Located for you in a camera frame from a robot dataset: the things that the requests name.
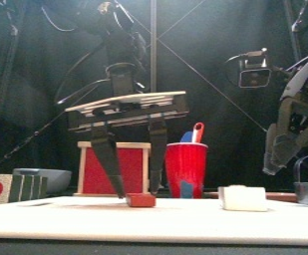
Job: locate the red toy salmon piece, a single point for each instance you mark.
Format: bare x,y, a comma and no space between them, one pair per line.
141,200

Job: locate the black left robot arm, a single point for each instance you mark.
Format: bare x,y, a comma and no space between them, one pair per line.
115,36

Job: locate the wooden box with red face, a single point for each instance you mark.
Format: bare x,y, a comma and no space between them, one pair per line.
134,166

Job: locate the red plastic cup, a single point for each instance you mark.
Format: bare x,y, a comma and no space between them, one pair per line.
186,162

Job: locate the blue plastic utensil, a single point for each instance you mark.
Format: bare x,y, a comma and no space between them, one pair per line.
186,137

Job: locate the red plastic spoon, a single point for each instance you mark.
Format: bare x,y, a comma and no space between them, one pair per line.
195,134

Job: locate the pale blue bowl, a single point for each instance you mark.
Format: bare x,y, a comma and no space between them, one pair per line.
50,179

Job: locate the white toy rice block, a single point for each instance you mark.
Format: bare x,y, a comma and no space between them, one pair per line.
244,198

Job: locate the white cutting board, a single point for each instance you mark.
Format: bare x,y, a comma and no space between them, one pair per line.
151,222

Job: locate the green white red-dot block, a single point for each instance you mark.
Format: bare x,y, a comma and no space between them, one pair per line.
9,189

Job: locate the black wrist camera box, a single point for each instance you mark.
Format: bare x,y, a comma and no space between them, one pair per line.
253,76

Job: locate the vertical metal frame pole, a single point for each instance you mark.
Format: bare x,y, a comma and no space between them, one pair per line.
153,50

